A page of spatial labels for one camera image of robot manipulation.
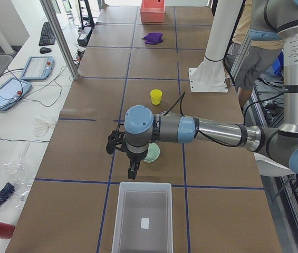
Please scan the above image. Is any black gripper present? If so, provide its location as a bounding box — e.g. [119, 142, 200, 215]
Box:
[127, 152, 147, 180]

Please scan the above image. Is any mint green bowl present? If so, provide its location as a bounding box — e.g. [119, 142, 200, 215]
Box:
[143, 143, 160, 163]

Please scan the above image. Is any yellow plastic cup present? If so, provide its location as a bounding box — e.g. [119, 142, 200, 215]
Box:
[150, 89, 162, 105]

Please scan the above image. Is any purple cloth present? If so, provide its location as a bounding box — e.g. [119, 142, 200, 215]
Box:
[142, 33, 163, 45]

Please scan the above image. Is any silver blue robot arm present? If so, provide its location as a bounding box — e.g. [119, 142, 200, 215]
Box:
[123, 1, 298, 179]

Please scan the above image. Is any clear white plastic box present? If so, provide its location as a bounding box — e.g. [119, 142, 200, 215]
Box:
[111, 182, 174, 252]

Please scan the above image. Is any black power box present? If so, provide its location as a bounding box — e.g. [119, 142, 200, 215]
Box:
[77, 27, 93, 47]

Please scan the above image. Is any white crumpled cloth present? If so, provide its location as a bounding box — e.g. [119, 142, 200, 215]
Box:
[33, 116, 57, 137]

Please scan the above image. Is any clear crumpled plastic wrap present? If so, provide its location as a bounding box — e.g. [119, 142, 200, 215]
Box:
[4, 143, 35, 210]

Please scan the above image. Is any white curved plastic panel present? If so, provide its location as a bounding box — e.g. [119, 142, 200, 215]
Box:
[254, 153, 294, 177]

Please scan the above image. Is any far blue teach pendant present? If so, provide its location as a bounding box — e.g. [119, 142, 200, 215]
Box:
[20, 56, 54, 81]

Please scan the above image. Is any blue teach pendant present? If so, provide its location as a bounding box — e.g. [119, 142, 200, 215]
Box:
[20, 56, 54, 81]
[0, 77, 32, 111]

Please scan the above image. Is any near blue teach pendant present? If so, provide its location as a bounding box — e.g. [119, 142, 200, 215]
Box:
[0, 77, 32, 111]

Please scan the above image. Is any black computer mouse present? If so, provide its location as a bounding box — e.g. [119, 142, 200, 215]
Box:
[39, 46, 52, 54]

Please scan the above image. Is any black keyboard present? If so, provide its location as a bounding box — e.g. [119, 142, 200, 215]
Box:
[39, 22, 55, 46]

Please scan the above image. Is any pink plastic bin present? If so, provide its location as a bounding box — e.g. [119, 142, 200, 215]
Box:
[140, 0, 165, 23]

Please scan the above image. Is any person in tan shirt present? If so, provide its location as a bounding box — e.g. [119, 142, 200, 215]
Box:
[225, 1, 283, 109]

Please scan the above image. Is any wrist black camera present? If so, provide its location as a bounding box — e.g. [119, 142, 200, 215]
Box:
[106, 124, 127, 154]

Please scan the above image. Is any white pedestal column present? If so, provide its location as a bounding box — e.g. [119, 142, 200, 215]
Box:
[189, 0, 244, 93]

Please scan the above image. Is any aluminium frame post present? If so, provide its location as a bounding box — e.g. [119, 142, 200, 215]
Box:
[40, 0, 79, 80]

